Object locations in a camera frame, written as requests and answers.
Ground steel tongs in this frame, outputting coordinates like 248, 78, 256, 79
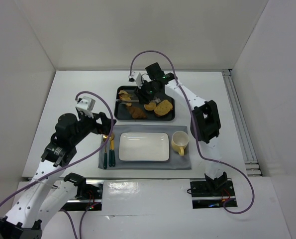
116, 94, 161, 104

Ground seeded bread slice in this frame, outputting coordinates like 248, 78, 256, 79
118, 90, 132, 106
154, 100, 173, 117

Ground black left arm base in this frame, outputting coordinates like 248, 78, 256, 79
62, 181, 103, 212

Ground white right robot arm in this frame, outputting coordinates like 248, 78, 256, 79
129, 63, 227, 192

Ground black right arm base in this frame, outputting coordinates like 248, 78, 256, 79
187, 180, 237, 209

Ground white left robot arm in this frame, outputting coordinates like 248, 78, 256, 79
0, 112, 116, 239

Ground gold fork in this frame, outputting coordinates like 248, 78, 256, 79
102, 135, 107, 169

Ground gold spoon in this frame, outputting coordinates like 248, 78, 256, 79
109, 133, 114, 141

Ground round bun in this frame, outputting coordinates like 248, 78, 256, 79
144, 102, 157, 111

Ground grey cloth placemat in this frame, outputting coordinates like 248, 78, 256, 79
111, 124, 192, 170

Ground black baking tray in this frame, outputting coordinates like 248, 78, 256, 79
115, 85, 176, 121

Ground brown croissant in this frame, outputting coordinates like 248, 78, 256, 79
126, 106, 147, 119

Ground white rectangular plate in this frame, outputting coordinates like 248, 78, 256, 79
118, 132, 170, 162

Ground yellow mug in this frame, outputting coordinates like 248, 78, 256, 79
171, 131, 189, 156

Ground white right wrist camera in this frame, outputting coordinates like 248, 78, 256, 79
128, 71, 144, 89

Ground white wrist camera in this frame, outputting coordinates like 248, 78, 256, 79
128, 71, 144, 89
76, 97, 96, 119

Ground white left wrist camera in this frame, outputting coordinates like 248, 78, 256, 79
76, 97, 96, 119

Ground gold knife green handle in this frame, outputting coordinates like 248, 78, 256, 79
108, 138, 115, 167

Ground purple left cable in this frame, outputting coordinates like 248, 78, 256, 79
0, 92, 115, 239

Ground purple cable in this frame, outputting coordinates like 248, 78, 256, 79
0, 92, 115, 239
129, 50, 256, 215

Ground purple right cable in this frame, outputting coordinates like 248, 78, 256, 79
129, 50, 256, 215

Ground aluminium rail frame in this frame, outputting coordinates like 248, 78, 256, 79
222, 69, 263, 177

